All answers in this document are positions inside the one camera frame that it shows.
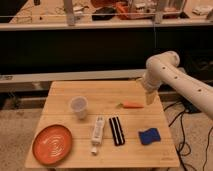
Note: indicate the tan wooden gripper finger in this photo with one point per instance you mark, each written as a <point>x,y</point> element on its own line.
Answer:
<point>150,97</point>

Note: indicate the orange toy pepper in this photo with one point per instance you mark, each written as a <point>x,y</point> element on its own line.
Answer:
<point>129,105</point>

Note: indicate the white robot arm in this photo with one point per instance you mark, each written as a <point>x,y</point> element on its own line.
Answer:
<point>163,68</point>

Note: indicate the blue sponge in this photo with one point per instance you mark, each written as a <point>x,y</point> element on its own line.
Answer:
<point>149,136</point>

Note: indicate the black white striped block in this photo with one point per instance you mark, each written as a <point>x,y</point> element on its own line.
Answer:
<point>117,132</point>

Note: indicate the wooden table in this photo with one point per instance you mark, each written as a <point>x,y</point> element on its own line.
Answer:
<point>103,98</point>

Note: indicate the clear plastic cup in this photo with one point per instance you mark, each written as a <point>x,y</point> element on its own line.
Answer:
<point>78,106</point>

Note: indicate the orange plate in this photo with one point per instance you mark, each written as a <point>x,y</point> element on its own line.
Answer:
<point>52,144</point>

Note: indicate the cluttered background shelf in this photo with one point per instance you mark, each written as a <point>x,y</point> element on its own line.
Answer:
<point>101,14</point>

